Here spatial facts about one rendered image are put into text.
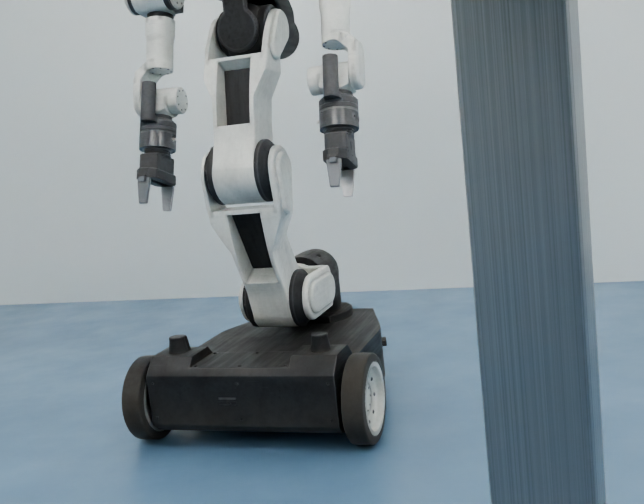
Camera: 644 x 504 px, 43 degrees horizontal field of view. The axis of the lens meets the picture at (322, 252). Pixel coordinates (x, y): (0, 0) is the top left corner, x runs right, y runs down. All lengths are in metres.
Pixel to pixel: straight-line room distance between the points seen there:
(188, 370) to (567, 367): 1.61
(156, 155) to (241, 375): 0.56
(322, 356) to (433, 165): 1.62
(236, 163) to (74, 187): 2.13
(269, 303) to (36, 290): 2.29
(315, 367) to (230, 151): 0.52
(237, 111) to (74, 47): 2.01
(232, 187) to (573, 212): 1.59
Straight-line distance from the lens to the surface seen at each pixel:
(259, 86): 1.89
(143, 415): 1.95
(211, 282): 3.64
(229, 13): 1.98
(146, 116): 1.99
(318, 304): 2.03
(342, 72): 1.83
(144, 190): 1.96
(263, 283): 1.96
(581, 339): 0.31
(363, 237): 3.35
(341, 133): 1.78
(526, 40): 0.30
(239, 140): 1.86
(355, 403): 1.72
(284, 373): 1.78
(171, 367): 1.91
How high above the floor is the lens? 0.70
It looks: 9 degrees down
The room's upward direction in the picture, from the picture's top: 6 degrees counter-clockwise
